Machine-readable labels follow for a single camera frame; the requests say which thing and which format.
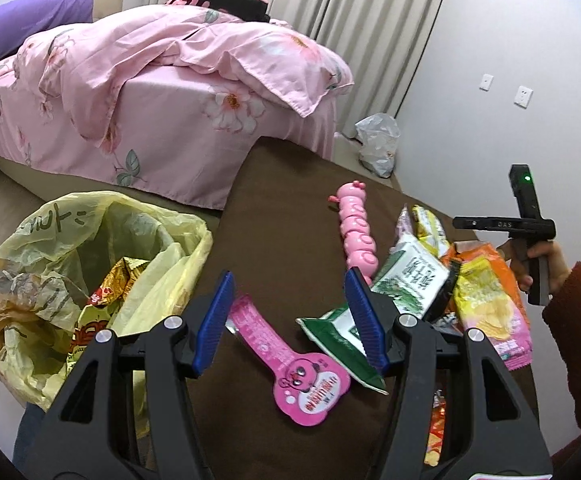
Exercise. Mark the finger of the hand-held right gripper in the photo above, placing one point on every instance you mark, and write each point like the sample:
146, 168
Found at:
470, 222

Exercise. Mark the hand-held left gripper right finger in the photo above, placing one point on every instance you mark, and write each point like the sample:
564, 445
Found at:
365, 320

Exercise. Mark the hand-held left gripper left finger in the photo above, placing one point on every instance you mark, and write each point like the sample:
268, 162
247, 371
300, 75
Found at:
218, 320

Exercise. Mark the orange plastic bag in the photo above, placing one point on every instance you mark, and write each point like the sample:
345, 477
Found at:
480, 255

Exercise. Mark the green and white snack packet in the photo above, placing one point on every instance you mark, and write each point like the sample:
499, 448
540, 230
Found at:
410, 275

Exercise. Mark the pink bear-shaped wrapper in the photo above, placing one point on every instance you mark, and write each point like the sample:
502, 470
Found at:
300, 385

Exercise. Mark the yellow plastic trash bag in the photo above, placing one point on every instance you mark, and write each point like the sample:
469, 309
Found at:
30, 270

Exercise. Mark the person's right hand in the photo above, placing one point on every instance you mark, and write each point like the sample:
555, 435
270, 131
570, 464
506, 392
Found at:
558, 265

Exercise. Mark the small yellow snack packet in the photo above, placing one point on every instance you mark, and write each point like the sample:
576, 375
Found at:
430, 227

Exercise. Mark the silver and purple wrapper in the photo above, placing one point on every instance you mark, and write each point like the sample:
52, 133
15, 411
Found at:
403, 225

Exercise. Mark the small blue wrapper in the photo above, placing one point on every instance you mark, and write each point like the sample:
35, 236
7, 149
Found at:
448, 322

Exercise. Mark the yellow and pink chip bag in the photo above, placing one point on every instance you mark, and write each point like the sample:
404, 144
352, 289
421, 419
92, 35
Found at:
490, 310

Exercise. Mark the pink caterpillar toy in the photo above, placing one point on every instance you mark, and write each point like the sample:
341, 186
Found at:
355, 230

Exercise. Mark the gold and red snack wrapper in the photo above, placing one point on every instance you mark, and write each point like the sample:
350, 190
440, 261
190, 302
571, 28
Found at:
120, 280

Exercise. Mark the white plastic bag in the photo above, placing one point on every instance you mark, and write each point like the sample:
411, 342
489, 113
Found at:
378, 142

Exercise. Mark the red and orange snack wrapper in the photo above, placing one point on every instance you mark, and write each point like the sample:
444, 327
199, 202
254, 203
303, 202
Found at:
434, 425

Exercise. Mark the red and yellow snack wrapper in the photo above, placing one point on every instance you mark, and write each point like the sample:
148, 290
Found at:
90, 332

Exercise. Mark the bed with pink floral sheet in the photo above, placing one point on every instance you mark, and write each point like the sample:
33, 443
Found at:
170, 125

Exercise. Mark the person's blue jeans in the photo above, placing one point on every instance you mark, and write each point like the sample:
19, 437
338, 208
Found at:
28, 440

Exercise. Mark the white pleated curtain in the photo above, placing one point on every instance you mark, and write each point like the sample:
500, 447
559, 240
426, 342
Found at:
350, 15

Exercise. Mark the pink floral quilt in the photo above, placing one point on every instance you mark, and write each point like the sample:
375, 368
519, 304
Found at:
170, 55

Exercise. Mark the black and pink garment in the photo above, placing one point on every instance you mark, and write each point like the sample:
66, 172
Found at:
225, 2

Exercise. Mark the beige headboard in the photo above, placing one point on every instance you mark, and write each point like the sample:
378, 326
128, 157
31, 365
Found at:
108, 5

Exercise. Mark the purple pillow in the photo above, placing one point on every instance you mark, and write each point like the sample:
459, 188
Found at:
30, 17

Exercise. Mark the white wall socket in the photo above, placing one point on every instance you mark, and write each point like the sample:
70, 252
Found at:
523, 96
487, 82

